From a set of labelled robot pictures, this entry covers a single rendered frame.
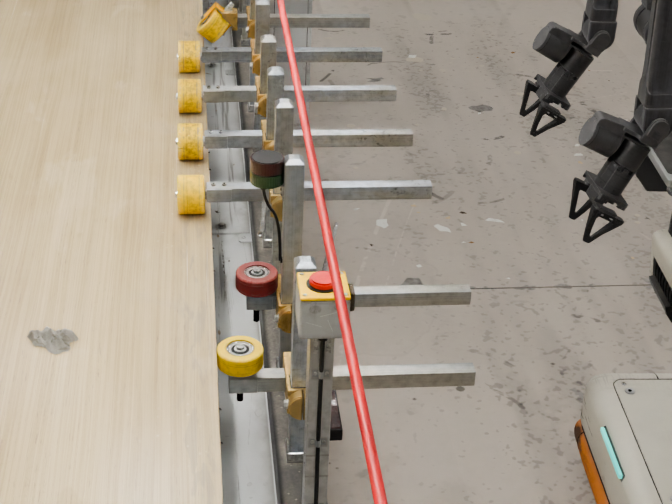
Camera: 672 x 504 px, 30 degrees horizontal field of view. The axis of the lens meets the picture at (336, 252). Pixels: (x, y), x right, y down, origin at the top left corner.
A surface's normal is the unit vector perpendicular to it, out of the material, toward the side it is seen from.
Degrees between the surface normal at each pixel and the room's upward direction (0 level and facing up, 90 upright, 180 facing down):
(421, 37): 0
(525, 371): 0
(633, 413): 0
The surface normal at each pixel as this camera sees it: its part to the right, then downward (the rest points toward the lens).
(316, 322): 0.11, 0.50
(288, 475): 0.04, -0.86
